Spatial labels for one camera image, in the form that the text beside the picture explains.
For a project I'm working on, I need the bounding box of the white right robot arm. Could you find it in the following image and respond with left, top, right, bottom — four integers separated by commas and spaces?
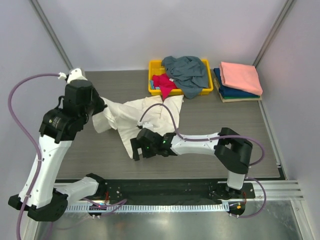
130, 127, 253, 200

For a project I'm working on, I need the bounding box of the white slotted cable duct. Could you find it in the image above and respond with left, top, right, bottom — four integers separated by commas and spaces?
65, 202, 230, 213

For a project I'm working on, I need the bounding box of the aluminium frame rail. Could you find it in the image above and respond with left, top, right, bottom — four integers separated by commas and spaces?
29, 179, 305, 203

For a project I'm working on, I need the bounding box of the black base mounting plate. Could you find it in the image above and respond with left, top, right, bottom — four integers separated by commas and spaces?
99, 178, 256, 206

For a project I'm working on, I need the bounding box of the folded pink t shirt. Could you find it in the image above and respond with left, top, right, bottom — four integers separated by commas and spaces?
219, 61, 263, 96

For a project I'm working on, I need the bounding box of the folded navy blue t shirt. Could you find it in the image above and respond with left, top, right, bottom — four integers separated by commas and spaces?
213, 68, 260, 99

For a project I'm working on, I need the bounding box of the cream white t shirt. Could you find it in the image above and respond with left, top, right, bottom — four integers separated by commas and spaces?
92, 95, 184, 159

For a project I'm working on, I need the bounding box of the left aluminium corner post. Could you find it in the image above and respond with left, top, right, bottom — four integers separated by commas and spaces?
28, 0, 74, 70

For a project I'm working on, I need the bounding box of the right aluminium corner post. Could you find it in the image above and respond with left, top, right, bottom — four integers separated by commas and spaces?
253, 0, 297, 68

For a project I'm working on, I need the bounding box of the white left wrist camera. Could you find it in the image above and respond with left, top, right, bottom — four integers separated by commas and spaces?
57, 68, 88, 84

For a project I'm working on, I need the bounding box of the yellow plastic bin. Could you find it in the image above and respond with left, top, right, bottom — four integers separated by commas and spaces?
147, 58, 214, 96

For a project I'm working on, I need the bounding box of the aluminium corner post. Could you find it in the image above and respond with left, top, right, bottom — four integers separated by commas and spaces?
28, 0, 74, 70
253, 0, 297, 68

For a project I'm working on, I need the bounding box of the light blue cloth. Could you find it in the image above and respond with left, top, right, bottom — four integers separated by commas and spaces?
149, 80, 155, 90

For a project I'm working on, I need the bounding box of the magenta red t shirt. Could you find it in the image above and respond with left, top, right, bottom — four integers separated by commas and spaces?
151, 73, 177, 100

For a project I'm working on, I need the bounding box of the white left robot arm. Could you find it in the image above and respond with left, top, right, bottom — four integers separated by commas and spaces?
8, 79, 107, 222

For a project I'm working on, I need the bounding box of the grey blue t shirt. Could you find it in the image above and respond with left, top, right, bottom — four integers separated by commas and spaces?
161, 56, 209, 99

